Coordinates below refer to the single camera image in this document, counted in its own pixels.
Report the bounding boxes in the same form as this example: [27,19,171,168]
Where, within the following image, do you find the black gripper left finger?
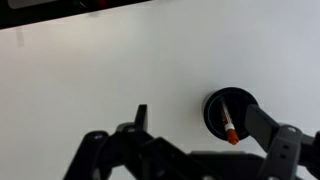
[63,104,214,180]

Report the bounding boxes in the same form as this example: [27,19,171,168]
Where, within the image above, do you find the dark teal speckled mug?
[201,87,259,141]

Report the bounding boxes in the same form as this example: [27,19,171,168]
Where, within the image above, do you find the orange capped white marker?
[218,96,240,146]

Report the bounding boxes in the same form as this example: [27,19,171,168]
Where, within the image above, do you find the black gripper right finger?
[244,104,320,180]

